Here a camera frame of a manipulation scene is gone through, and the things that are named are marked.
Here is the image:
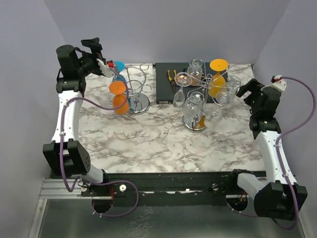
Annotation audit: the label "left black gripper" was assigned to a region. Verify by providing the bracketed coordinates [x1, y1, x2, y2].
[76, 38, 106, 77]

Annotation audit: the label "clear glass with reflection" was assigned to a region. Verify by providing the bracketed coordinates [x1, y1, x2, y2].
[224, 75, 241, 104]

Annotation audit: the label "blue plastic goblet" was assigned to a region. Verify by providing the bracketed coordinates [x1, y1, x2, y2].
[111, 60, 136, 112]

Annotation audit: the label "yellow plastic goblet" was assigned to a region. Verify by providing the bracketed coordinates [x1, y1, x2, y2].
[208, 59, 228, 98]

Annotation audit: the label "orange plastic goblet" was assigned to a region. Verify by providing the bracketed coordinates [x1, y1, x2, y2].
[109, 80, 129, 115]

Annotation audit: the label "scroll arm chrome glass rack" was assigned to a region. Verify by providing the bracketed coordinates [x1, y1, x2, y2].
[182, 62, 229, 133]

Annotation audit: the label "ribbed clear wine glass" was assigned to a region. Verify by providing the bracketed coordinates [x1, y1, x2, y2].
[187, 59, 203, 86]

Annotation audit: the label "clear stemmed glass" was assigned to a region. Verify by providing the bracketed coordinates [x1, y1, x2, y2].
[173, 72, 192, 110]

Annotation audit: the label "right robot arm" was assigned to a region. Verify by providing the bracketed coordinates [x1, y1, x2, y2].
[228, 78, 308, 221]

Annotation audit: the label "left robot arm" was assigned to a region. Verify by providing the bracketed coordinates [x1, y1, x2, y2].
[43, 38, 110, 196]

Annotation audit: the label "dark grey tool tray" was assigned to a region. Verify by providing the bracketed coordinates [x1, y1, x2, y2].
[155, 62, 216, 104]

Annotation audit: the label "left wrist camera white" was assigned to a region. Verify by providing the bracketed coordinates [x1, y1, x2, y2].
[97, 59, 116, 78]

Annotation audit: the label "round ring chrome glass rack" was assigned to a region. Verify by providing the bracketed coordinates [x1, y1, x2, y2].
[115, 64, 150, 115]

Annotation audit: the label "yellow handled pliers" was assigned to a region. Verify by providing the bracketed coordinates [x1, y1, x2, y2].
[167, 70, 176, 93]

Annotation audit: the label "black front mounting rail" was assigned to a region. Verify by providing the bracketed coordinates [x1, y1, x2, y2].
[81, 170, 246, 207]

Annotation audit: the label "aluminium extrusion frame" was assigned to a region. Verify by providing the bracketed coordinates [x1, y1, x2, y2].
[27, 65, 84, 238]

